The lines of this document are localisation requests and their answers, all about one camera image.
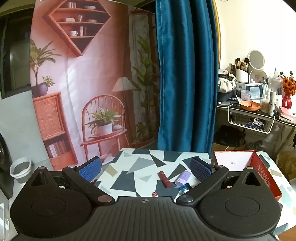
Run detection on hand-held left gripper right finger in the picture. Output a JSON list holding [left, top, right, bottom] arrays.
[[177, 157, 262, 207]]

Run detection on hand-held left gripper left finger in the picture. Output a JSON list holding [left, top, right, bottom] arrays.
[[30, 156, 115, 207]]

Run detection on purple stick container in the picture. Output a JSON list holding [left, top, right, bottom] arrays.
[[174, 171, 191, 187]]

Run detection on dark red lipstick tube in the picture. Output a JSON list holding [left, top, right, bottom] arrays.
[[158, 171, 172, 189]]

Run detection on red strawberry print cardboard box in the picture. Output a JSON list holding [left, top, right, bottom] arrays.
[[211, 150, 283, 201]]

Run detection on black bag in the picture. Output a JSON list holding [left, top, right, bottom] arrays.
[[214, 125, 246, 148]]

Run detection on white basin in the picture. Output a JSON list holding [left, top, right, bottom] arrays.
[[9, 157, 32, 179]]

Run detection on printed room scene backdrop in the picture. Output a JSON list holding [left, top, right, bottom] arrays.
[[29, 0, 160, 171]]

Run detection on orange bowl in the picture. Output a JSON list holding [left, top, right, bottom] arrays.
[[240, 100, 261, 112]]

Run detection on white cloth bundle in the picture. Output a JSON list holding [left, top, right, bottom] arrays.
[[218, 77, 237, 93]]

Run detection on cotton swab jar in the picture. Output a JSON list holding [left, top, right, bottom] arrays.
[[260, 98, 270, 113]]

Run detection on blue curtain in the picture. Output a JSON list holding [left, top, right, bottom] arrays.
[[154, 0, 219, 153]]

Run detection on blue and white box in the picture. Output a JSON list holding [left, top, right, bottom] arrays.
[[245, 84, 264, 98]]

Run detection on white dressing table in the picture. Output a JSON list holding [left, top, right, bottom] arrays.
[[217, 101, 296, 163]]

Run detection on white cylindrical bottle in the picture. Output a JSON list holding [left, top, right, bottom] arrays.
[[268, 91, 277, 116]]

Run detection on pink book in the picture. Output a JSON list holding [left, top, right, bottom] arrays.
[[278, 105, 296, 121]]

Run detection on white cup of makeup brushes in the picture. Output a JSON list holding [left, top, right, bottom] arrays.
[[234, 57, 250, 83]]

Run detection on red vase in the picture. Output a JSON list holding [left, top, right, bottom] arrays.
[[281, 93, 292, 109]]

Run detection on clear acrylic organizer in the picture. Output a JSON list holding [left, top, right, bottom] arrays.
[[268, 76, 284, 96]]

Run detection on round white mirror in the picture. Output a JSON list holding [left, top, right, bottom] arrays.
[[247, 49, 269, 82]]

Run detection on white wire basket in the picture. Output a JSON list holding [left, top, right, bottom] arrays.
[[228, 103, 276, 134]]

